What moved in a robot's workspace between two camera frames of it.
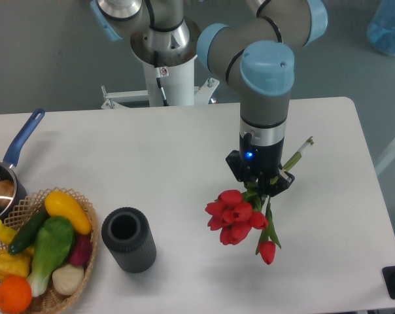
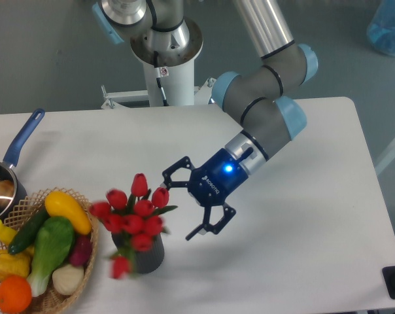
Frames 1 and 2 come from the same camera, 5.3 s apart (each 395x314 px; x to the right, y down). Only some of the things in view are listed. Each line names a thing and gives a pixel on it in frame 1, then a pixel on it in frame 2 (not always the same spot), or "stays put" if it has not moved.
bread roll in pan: [0, 193] stays put
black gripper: [261, 155] to [210, 184]
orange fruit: [13, 294] stays put
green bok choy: [53, 246] stays put
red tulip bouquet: [235, 214] to [133, 224]
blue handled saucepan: [4, 190] stays put
